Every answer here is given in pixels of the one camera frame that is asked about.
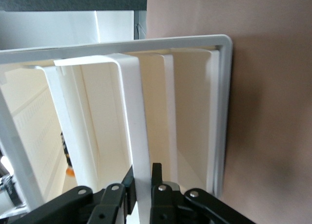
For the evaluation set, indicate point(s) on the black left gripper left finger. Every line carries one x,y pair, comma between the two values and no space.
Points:
80,204

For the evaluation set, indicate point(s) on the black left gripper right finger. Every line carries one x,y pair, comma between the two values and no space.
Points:
175,207

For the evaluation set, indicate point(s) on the cream plastic drawer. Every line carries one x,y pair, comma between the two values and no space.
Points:
131,112
169,112
61,99
192,112

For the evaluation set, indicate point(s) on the white drawer cabinet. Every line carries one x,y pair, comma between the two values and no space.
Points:
170,42

